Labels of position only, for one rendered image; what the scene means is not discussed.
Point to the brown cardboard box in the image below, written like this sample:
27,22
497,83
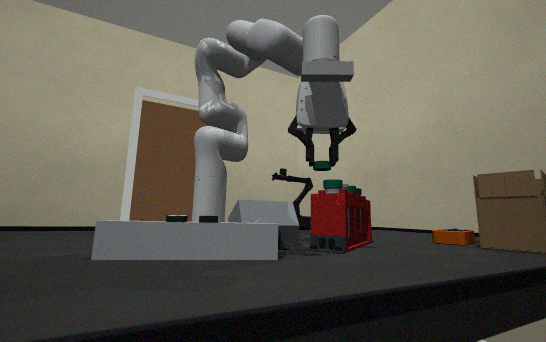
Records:
508,220

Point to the orange rectangular block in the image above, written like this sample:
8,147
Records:
453,236

